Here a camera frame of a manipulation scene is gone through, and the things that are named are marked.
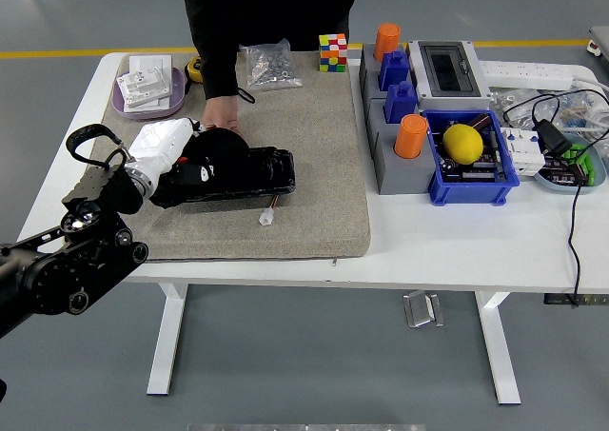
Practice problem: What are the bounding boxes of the black power cable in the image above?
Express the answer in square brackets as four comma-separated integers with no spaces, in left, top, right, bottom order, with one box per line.
[501,88,596,308]

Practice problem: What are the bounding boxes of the blue plastic bin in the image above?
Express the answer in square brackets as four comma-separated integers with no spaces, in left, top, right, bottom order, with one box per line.
[421,108,521,207]

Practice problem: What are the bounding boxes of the yellow tape measure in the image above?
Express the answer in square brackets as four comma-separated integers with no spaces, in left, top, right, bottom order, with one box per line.
[184,54,204,83]

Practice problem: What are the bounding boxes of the grey electrical distribution box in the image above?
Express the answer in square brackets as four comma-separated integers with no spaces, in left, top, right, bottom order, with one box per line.
[406,39,493,112]

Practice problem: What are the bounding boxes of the light blue dish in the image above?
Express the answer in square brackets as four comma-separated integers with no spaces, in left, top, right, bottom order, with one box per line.
[532,133,608,197]

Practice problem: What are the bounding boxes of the blue plastic block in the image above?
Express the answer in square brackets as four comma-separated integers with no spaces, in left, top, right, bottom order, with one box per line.
[378,49,411,92]
[383,81,419,124]

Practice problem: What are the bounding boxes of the black table control box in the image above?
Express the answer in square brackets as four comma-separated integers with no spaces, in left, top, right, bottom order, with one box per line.
[543,292,609,307]

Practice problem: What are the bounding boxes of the grey-brown mat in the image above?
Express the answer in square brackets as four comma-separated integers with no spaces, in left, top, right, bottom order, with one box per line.
[78,49,372,264]

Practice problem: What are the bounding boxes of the green plastic part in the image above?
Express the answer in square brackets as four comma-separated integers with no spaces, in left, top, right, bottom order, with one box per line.
[556,144,599,187]

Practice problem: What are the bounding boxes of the yellow lemon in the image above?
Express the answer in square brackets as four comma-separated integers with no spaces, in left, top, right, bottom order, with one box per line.
[442,123,485,165]

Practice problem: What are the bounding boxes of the white thick cable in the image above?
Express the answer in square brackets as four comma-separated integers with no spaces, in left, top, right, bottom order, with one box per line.
[570,76,609,140]

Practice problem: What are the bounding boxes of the metal bracket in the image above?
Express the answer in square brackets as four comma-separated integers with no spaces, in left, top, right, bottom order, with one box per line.
[402,290,445,329]

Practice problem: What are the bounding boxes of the white metal block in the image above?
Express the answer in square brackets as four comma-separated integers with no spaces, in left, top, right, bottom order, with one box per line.
[116,68,172,108]

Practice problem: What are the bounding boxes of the black rag with red tag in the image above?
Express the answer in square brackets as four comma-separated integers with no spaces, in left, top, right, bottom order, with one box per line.
[149,127,248,208]

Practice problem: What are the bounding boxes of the dark circuit board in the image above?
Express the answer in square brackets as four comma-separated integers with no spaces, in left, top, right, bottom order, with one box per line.
[540,157,589,186]
[438,147,506,184]

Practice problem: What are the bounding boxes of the white table leg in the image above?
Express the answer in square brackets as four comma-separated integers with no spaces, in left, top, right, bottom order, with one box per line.
[146,283,190,397]
[473,291,522,406]

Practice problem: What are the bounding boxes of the orange cylinder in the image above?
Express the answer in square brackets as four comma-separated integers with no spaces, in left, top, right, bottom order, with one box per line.
[393,113,429,160]
[372,22,402,63]

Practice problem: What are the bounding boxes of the white power strip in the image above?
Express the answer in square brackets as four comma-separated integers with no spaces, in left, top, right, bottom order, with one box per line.
[478,59,575,92]

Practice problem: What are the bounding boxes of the white connector with orange wires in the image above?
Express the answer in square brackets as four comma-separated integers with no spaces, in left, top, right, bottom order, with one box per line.
[258,193,282,226]

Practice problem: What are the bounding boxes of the black power adapter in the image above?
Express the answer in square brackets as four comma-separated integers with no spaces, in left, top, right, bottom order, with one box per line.
[532,119,574,156]

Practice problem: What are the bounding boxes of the person's right hand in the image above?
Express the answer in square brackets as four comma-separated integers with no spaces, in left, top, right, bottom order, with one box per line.
[201,94,242,135]

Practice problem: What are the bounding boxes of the clear bag of nuts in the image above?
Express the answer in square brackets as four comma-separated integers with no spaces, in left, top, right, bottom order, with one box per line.
[239,38,304,92]

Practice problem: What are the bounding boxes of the clear bags of small parts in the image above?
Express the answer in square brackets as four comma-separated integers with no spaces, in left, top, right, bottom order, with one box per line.
[489,87,609,133]

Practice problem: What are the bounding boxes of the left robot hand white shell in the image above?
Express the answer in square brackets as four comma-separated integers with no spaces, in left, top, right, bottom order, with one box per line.
[127,115,216,187]

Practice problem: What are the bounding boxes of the purple tray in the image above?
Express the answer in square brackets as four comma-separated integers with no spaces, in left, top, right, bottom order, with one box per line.
[110,66,187,121]

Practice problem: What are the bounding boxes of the colourful puzzle cube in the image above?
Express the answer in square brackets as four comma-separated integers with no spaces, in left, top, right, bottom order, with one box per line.
[318,32,349,73]

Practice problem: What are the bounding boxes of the white circuit breaker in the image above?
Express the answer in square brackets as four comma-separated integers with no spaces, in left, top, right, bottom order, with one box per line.
[500,127,546,178]

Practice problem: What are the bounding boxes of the person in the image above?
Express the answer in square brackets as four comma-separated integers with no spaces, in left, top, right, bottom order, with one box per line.
[177,0,361,54]

